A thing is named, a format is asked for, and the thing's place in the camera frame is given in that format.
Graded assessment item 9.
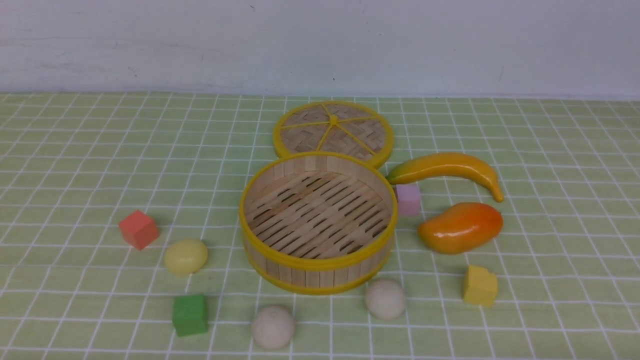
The green checkered tablecloth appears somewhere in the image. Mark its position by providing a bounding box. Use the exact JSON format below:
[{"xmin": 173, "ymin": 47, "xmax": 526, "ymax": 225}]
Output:
[{"xmin": 0, "ymin": 92, "xmax": 640, "ymax": 360}]

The white bun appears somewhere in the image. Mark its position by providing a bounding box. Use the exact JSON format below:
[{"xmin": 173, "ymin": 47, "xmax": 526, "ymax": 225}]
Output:
[
  {"xmin": 251, "ymin": 304, "xmax": 296, "ymax": 350},
  {"xmin": 365, "ymin": 278, "xmax": 407, "ymax": 321}
]

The pink cube block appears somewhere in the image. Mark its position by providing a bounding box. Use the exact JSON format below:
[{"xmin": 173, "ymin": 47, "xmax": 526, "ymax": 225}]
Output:
[{"xmin": 395, "ymin": 183, "xmax": 422, "ymax": 217}]

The orange toy mango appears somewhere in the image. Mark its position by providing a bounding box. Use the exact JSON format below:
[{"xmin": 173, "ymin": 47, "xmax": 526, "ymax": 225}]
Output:
[{"xmin": 417, "ymin": 202, "xmax": 504, "ymax": 255}]

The yellow block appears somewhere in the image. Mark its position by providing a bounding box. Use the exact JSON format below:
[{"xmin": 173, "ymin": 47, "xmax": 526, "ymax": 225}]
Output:
[{"xmin": 462, "ymin": 265, "xmax": 498, "ymax": 308}]

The yellow toy banana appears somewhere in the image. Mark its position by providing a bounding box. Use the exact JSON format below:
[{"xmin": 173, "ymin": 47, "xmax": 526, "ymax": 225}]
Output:
[{"xmin": 385, "ymin": 152, "xmax": 505, "ymax": 203}]

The bamboo steamer lid yellow rim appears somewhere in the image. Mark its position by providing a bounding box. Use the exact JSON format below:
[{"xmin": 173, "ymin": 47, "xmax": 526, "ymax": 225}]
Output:
[{"xmin": 272, "ymin": 100, "xmax": 394, "ymax": 169}]

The yellow bun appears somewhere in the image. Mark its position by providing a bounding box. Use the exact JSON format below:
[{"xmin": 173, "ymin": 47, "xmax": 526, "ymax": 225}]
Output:
[{"xmin": 163, "ymin": 239, "xmax": 209, "ymax": 276}]

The bamboo steamer tray yellow rim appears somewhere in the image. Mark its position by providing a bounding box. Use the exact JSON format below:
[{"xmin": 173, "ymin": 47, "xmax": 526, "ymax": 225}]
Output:
[{"xmin": 238, "ymin": 152, "xmax": 398, "ymax": 296}]

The green cube block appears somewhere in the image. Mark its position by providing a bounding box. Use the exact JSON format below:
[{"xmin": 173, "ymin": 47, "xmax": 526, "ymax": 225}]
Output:
[{"xmin": 172, "ymin": 294, "xmax": 209, "ymax": 337}]

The red cube block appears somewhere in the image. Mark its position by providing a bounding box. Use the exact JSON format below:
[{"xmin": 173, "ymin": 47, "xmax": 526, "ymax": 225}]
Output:
[{"xmin": 118, "ymin": 209, "xmax": 160, "ymax": 251}]

